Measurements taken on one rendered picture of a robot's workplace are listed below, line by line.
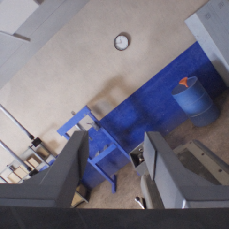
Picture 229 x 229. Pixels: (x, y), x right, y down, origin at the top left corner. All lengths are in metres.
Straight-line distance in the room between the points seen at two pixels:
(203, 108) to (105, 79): 2.10
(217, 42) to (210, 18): 0.45
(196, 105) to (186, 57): 1.18
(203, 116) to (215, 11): 1.93
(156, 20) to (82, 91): 2.20
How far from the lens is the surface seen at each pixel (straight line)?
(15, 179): 4.88
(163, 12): 4.08
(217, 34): 3.83
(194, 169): 1.00
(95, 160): 3.78
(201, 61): 4.24
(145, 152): 0.16
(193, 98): 3.42
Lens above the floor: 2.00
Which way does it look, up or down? 12 degrees down
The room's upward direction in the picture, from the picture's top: 41 degrees counter-clockwise
